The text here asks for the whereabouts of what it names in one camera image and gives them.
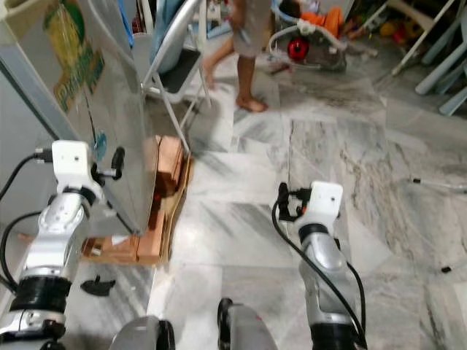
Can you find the silver left robot leg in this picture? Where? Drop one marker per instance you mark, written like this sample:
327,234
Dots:
139,335

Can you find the silver robot leg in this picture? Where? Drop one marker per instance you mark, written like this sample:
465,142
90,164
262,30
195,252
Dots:
248,332
139,335

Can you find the small black floor piece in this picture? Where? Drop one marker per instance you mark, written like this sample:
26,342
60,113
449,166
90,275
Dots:
446,270
417,180

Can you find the white fridge body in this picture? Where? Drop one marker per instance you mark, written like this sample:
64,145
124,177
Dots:
22,131

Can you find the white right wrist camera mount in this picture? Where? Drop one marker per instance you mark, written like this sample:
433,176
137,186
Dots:
325,203

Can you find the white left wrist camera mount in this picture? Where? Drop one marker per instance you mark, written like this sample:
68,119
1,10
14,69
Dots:
74,164

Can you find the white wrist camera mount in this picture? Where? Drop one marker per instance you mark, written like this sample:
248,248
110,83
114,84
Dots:
74,164
325,203

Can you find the silver fridge door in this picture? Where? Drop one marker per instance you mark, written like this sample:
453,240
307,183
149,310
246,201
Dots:
124,109

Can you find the white plastic chairs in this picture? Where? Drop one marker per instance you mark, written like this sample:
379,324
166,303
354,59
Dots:
445,65

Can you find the grey ride-on toy red eye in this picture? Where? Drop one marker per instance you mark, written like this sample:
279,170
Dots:
317,47

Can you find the silver right robot leg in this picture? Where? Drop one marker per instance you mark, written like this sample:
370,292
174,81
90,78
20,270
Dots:
248,332

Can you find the orange bricks under fridge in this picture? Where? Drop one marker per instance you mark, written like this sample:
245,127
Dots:
168,164

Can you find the barefoot child in grey shorts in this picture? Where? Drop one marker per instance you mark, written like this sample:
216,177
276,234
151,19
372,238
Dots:
248,44

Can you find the yellow green fridge sticker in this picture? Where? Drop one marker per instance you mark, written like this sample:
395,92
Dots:
76,62

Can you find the white metal folding chair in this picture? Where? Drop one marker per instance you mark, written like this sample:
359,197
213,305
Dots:
175,76

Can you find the black scrap on floor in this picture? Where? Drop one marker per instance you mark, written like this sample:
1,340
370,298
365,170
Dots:
98,286

